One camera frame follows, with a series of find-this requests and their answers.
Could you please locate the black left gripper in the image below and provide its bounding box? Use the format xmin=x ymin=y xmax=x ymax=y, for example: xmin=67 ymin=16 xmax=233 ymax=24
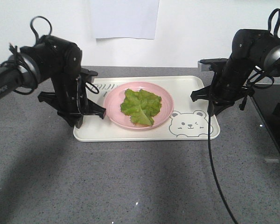
xmin=38 ymin=74 xmax=106 ymax=128

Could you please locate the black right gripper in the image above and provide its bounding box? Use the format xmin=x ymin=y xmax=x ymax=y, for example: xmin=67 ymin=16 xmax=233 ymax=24
xmin=190 ymin=70 xmax=252 ymax=116

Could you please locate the pink round plate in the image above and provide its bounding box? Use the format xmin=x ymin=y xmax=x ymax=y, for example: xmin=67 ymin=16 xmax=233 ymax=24
xmin=104 ymin=82 xmax=174 ymax=130

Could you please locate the cream bear serving tray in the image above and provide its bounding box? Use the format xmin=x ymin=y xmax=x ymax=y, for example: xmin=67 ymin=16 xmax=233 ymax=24
xmin=73 ymin=76 xmax=220 ymax=142

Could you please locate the green lettuce leaf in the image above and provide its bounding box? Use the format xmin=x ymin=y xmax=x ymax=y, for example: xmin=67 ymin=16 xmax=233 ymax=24
xmin=120 ymin=89 xmax=162 ymax=126

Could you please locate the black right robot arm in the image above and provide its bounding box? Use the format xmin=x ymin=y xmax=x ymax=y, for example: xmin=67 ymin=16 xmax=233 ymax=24
xmin=190 ymin=29 xmax=280 ymax=116

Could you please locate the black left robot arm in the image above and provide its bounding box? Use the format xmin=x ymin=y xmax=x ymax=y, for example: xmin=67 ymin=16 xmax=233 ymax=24
xmin=0 ymin=35 xmax=106 ymax=128

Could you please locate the black glass cooktop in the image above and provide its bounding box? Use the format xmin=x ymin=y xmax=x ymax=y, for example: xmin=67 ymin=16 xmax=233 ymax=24
xmin=251 ymin=84 xmax=280 ymax=153

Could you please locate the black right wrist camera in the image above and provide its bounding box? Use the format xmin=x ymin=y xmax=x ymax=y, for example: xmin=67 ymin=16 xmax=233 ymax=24
xmin=197 ymin=58 xmax=228 ymax=72

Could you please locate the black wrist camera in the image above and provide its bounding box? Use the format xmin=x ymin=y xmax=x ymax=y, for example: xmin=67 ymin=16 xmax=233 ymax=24
xmin=197 ymin=58 xmax=228 ymax=72
xmin=80 ymin=68 xmax=98 ymax=83

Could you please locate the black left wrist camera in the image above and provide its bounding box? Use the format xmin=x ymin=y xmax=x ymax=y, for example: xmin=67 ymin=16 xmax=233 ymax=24
xmin=80 ymin=68 xmax=98 ymax=83

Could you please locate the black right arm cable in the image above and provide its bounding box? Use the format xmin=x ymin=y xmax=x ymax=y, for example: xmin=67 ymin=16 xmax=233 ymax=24
xmin=206 ymin=70 xmax=276 ymax=224

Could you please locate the white paper sheet on wall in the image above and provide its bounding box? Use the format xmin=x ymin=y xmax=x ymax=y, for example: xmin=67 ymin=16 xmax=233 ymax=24
xmin=90 ymin=0 xmax=159 ymax=40

